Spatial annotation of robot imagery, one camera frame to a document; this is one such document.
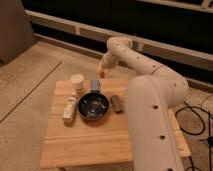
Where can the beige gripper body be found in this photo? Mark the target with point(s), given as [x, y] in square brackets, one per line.
[103, 67]

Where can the red orange pepper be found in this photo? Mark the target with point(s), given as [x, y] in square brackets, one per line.
[102, 74]

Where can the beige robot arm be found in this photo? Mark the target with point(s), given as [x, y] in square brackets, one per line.
[149, 96]

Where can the dark ceramic bowl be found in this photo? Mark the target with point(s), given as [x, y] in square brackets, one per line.
[93, 106]

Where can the blue grey sponge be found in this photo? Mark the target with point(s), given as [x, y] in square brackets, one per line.
[95, 86]

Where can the white paper cup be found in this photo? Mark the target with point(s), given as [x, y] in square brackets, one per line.
[77, 81]

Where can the dark rectangular block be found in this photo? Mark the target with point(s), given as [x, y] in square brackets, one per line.
[116, 103]

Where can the white plastic bottle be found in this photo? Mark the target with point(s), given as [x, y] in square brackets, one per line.
[70, 109]

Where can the wooden table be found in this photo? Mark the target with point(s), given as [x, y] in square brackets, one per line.
[104, 141]

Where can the grey cabinet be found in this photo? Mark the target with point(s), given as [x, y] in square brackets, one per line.
[16, 33]

